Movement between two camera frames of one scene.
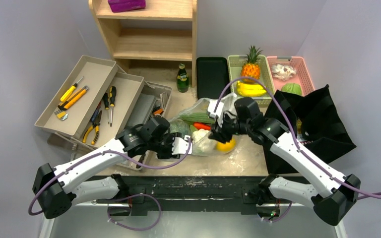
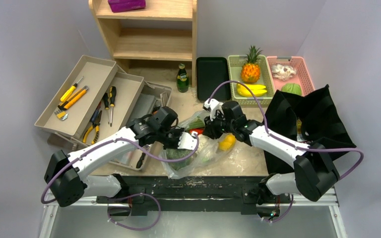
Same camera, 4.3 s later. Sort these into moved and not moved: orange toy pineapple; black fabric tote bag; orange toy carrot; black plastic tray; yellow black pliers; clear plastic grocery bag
Moved: clear plastic grocery bag; orange toy carrot
Not moved: black fabric tote bag; black plastic tray; yellow black pliers; orange toy pineapple
